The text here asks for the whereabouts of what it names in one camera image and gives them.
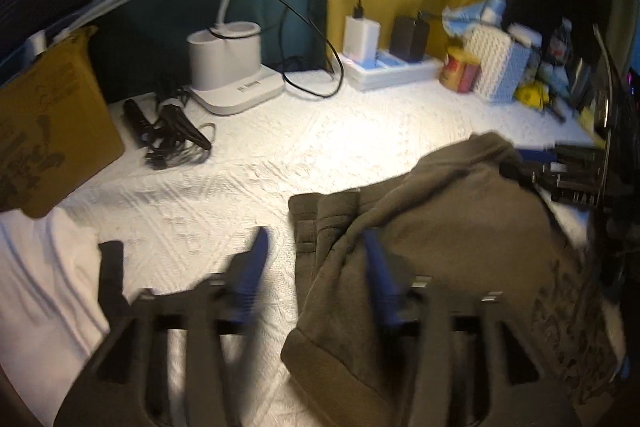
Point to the red can yellow lid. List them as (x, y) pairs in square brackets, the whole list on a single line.
[(457, 72)]

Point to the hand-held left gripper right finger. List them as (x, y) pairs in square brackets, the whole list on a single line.
[(377, 279)]

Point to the white charger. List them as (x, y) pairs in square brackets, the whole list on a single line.
[(361, 39)]

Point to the brown cardboard box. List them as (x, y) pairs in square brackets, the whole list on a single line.
[(50, 122)]

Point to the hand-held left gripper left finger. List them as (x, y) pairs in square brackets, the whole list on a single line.
[(255, 267)]

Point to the black charger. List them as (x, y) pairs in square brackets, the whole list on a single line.
[(409, 38)]

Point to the clear jar white lid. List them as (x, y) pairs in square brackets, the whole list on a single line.
[(525, 34)]

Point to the white plastic basket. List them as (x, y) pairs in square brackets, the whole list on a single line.
[(492, 62)]

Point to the white textured tablecloth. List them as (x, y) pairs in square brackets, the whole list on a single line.
[(240, 167)]

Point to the blue white bottle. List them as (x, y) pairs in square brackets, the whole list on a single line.
[(492, 9)]

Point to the white desk lamp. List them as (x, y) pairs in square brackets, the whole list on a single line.
[(225, 72)]

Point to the crumpled white tissue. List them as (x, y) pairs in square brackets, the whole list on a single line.
[(462, 19)]

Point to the yellow duck snack packet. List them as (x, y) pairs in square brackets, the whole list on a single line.
[(530, 96)]

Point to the white power strip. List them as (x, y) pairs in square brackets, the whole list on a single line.
[(395, 74)]

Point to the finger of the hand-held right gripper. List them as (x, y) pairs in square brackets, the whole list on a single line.
[(575, 154), (565, 189)]

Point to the white plain cloth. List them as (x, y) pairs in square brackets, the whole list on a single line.
[(45, 307)]

